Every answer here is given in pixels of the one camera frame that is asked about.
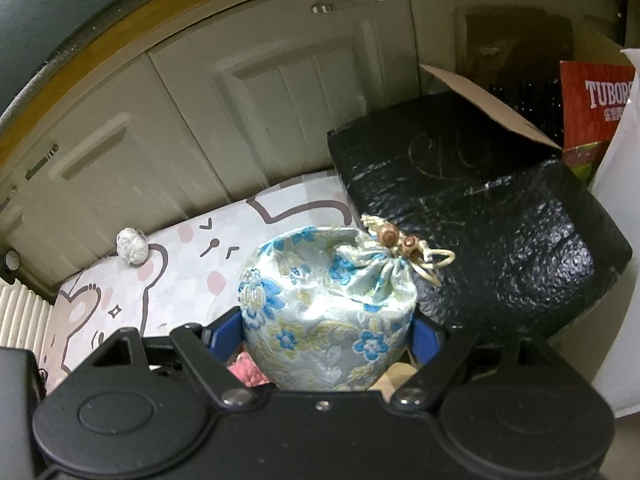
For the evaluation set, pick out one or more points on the white yarn ball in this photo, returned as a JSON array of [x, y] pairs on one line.
[[132, 246]]

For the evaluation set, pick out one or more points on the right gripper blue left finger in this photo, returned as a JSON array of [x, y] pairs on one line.
[[204, 351]]

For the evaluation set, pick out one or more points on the cartoon bunny bed sheet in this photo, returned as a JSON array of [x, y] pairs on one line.
[[192, 272]]

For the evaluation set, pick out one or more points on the black wrapped package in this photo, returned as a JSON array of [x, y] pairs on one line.
[[534, 248]]

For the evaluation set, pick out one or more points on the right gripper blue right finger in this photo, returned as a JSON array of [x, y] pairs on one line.
[[440, 359]]

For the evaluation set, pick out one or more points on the brown cardboard box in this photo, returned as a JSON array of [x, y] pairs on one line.
[[516, 54]]

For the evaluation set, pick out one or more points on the red Tuborg carton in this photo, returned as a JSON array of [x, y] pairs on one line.
[[594, 97]]

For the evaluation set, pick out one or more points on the small round clock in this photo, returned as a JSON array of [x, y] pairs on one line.
[[12, 260]]

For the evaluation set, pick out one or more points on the blue floral drawstring pouch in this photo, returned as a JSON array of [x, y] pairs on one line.
[[329, 309]]

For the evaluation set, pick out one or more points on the cream cabinet with doors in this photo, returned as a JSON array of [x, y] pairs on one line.
[[158, 110]]

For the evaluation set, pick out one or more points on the pink crochet doll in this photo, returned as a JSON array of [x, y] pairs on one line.
[[245, 369]]

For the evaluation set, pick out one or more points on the cream ribbed suitcase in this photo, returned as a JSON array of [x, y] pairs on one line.
[[24, 316]]

